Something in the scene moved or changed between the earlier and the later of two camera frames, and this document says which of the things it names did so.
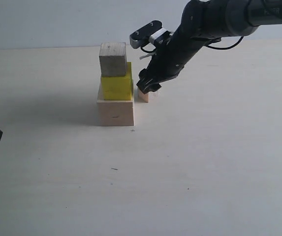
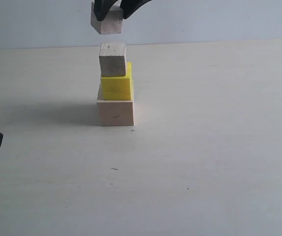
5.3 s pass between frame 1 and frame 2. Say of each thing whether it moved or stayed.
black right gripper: moved
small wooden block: moved
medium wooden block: stayed
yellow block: stayed
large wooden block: stayed
